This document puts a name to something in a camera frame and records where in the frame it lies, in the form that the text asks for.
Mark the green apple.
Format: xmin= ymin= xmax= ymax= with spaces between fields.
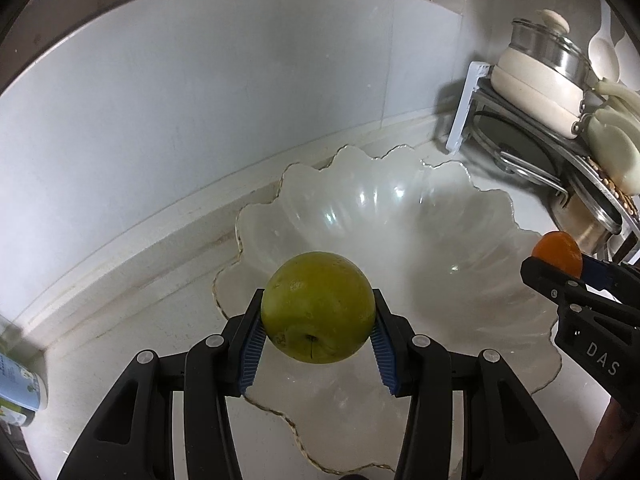
xmin=261 ymin=251 xmax=377 ymax=365

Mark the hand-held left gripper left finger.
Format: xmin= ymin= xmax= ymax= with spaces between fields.
xmin=56 ymin=287 xmax=268 ymax=480

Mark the white cooking pot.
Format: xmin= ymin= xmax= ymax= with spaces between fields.
xmin=490 ymin=46 xmax=598 ymax=140

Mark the glass lid with white knob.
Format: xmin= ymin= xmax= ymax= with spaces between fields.
xmin=511 ymin=8 xmax=593 ymax=68

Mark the white scalloped bowl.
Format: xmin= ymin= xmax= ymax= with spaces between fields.
xmin=214 ymin=144 xmax=563 ymax=478

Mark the glass pot lid steel handle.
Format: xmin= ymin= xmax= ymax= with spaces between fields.
xmin=472 ymin=110 xmax=571 ymax=196

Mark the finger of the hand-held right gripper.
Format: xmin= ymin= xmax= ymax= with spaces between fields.
xmin=520 ymin=256 xmax=640 ymax=331
xmin=581 ymin=255 xmax=640 ymax=308

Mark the white bottle with blue label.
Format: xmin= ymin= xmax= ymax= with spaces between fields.
xmin=0 ymin=315 xmax=50 ymax=413

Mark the stainless steel pot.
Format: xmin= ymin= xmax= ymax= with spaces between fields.
xmin=550 ymin=187 xmax=623 ymax=256

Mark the orange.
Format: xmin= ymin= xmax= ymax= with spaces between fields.
xmin=531 ymin=231 xmax=584 ymax=278

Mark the white ceramic kettle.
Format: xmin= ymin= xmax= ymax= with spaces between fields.
xmin=584 ymin=77 xmax=640 ymax=196

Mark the wooden bead trivet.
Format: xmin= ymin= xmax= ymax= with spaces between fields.
xmin=582 ymin=155 xmax=640 ymax=217

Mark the steel steamer insert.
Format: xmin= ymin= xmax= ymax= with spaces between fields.
xmin=510 ymin=35 xmax=596 ymax=90

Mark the white plastic spoon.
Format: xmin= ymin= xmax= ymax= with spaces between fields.
xmin=587 ymin=0 xmax=623 ymax=83
xmin=612 ymin=25 xmax=640 ymax=81

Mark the white and grey kitchen rack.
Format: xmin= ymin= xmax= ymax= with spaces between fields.
xmin=446 ymin=61 xmax=640 ymax=266

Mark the bottle with green label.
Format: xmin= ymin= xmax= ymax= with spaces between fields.
xmin=0 ymin=402 xmax=37 ymax=429

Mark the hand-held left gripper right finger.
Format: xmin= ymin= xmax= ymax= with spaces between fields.
xmin=370 ymin=287 xmax=583 ymax=480

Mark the person's right hand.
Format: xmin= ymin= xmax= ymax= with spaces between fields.
xmin=582 ymin=394 xmax=640 ymax=480

